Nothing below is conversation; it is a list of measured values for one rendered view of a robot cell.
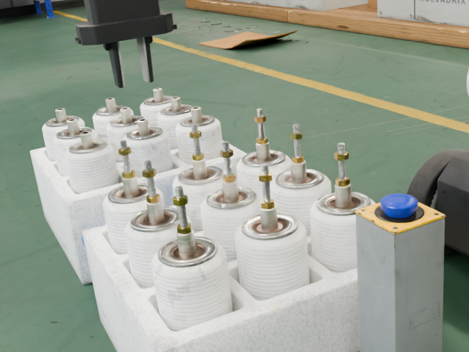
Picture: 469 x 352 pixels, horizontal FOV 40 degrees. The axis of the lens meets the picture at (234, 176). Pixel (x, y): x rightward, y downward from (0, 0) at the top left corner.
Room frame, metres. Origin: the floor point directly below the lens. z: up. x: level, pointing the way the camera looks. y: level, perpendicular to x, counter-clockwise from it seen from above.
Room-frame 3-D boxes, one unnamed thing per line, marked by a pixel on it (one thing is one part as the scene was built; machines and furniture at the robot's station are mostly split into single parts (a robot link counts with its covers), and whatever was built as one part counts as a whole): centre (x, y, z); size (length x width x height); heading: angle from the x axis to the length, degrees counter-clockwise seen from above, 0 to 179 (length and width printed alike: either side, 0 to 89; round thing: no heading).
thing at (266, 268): (0.77, -0.04, 0.16); 0.10 x 0.10 x 0.18
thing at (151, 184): (0.83, 0.12, 0.30); 0.01 x 0.01 x 0.08
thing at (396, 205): (0.64, -0.18, 0.32); 0.04 x 0.04 x 0.02
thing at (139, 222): (0.83, 0.12, 0.25); 0.08 x 0.08 x 0.01
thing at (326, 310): (0.87, 0.01, 0.09); 0.39 x 0.39 x 0.18; 24
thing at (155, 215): (0.83, 0.12, 0.26); 0.02 x 0.02 x 0.03
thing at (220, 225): (0.87, 0.01, 0.16); 0.10 x 0.10 x 0.18
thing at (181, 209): (0.72, 0.07, 0.30); 0.01 x 0.01 x 0.08
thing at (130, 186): (0.93, 0.16, 0.26); 0.02 x 0.02 x 0.03
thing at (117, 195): (0.93, 0.16, 0.25); 0.08 x 0.08 x 0.01
